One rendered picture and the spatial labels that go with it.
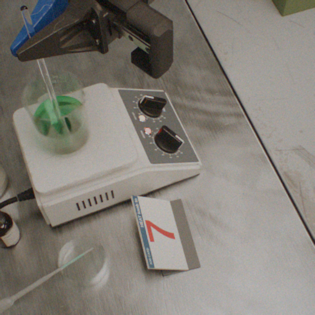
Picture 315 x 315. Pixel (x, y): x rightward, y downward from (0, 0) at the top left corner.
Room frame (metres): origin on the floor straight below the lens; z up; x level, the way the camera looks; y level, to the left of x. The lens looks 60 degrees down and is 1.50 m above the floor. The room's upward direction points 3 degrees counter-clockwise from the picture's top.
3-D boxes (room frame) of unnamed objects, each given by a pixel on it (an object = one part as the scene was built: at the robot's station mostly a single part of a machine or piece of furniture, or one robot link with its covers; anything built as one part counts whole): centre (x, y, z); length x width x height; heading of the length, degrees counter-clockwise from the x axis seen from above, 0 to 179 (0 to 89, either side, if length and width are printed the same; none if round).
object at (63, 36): (0.32, 0.08, 1.16); 0.07 x 0.04 x 0.06; 135
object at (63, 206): (0.35, 0.07, 0.94); 0.22 x 0.13 x 0.08; 109
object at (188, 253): (0.24, 0.00, 0.92); 0.09 x 0.06 x 0.04; 11
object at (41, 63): (0.32, 0.10, 1.10); 0.01 x 0.01 x 0.20
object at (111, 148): (0.34, 0.10, 0.98); 0.12 x 0.12 x 0.01; 19
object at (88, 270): (0.21, 0.09, 0.91); 0.06 x 0.06 x 0.02
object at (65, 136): (0.34, 0.10, 1.03); 0.07 x 0.06 x 0.08; 78
